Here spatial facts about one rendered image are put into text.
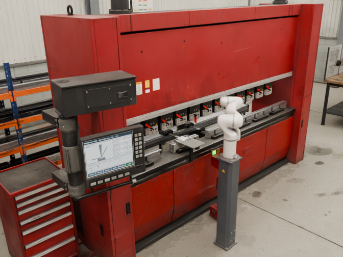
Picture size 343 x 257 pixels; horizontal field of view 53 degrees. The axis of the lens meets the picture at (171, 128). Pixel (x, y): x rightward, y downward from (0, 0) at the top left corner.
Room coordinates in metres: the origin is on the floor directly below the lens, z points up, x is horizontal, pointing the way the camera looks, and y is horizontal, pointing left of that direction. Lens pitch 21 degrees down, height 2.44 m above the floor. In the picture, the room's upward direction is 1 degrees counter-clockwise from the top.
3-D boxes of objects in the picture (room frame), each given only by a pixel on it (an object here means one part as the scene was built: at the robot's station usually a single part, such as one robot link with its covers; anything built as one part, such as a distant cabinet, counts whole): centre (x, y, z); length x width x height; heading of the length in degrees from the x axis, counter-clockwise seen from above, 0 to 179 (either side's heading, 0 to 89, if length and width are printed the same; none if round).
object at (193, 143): (3.34, -0.20, 1.00); 0.26 x 0.18 x 0.01; 42
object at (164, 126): (3.30, 0.07, 1.26); 0.15 x 0.09 x 0.17; 132
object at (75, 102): (2.23, 0.50, 1.53); 0.51 x 0.25 x 0.85; 122
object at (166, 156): (3.85, -0.61, 0.85); 3.00 x 0.21 x 0.04; 132
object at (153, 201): (3.85, -0.61, 0.42); 3.00 x 0.21 x 0.83; 132
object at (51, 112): (2.38, 0.69, 1.67); 0.40 x 0.24 x 0.07; 132
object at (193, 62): (3.88, -0.58, 1.74); 3.00 x 0.08 x 0.80; 132
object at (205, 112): (3.70, -0.38, 1.26); 0.15 x 0.09 x 0.17; 132
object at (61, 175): (2.38, 0.69, 1.18); 0.40 x 0.24 x 0.07; 132
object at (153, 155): (3.08, 0.31, 0.92); 0.50 x 0.06 x 0.10; 132
